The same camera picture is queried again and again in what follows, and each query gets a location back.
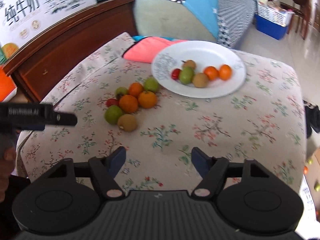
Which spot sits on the green sofa cushion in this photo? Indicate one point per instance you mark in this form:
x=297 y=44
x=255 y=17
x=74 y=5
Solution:
x=164 y=18

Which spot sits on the white plastic basket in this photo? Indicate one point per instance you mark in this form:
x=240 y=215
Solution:
x=274 y=13

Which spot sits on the white ceramic plate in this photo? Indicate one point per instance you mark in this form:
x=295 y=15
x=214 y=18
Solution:
x=202 y=55

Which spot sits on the houndstooth sofa cover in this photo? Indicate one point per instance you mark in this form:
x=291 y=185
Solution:
x=234 y=18

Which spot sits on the brown kiwi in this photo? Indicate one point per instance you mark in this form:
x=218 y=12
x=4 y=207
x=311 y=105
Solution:
x=127 y=122
x=189 y=63
x=200 y=80

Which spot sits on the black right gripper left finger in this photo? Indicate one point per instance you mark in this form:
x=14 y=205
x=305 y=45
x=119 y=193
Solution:
x=103 y=173

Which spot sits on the brown kiwi front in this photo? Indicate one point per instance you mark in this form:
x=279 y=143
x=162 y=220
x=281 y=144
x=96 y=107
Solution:
x=127 y=122

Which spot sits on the orange tangerine plate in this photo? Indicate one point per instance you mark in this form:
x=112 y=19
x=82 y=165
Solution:
x=225 y=72
x=211 y=72

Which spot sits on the red cherry tomato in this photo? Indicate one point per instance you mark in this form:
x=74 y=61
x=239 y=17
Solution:
x=175 y=74

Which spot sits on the green plum on plate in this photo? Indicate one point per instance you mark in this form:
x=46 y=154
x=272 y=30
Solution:
x=186 y=75

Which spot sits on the orange tangerine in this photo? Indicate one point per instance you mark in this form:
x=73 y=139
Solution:
x=136 y=89
x=147 y=99
x=129 y=104

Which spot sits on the pink folded towel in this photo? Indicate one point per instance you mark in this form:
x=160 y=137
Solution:
x=145 y=48

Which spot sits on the left hand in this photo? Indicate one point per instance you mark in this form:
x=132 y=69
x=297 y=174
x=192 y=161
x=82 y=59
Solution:
x=7 y=166

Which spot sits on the blue plastic bin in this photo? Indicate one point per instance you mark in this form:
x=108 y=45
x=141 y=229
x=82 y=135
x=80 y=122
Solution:
x=269 y=28

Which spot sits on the orange tangerine top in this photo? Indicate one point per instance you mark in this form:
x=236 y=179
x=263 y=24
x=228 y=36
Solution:
x=136 y=89

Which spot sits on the brown kiwi on plate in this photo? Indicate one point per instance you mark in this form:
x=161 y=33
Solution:
x=200 y=80

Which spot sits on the orange tangerine plate left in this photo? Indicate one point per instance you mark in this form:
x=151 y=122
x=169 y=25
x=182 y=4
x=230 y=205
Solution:
x=211 y=72

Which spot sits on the green plum top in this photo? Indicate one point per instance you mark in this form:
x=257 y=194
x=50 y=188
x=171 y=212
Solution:
x=151 y=84

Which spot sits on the dark wooden cabinet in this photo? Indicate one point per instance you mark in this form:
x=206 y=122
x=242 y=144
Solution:
x=40 y=65

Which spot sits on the wooden chair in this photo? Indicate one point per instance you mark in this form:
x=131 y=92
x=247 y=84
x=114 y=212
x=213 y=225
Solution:
x=303 y=14

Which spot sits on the orange tangerine plate right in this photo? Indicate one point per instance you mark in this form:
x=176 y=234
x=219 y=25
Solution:
x=225 y=72

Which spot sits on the floral tablecloth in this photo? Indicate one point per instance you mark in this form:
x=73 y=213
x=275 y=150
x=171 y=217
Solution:
x=263 y=120

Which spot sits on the green plum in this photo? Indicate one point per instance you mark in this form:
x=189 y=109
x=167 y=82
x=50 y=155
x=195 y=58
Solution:
x=112 y=114
x=121 y=91
x=151 y=84
x=186 y=75

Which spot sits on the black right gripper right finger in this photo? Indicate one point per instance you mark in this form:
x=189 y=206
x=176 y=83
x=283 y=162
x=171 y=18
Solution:
x=212 y=170

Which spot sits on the white milk carton box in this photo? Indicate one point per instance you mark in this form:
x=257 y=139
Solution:
x=23 y=20

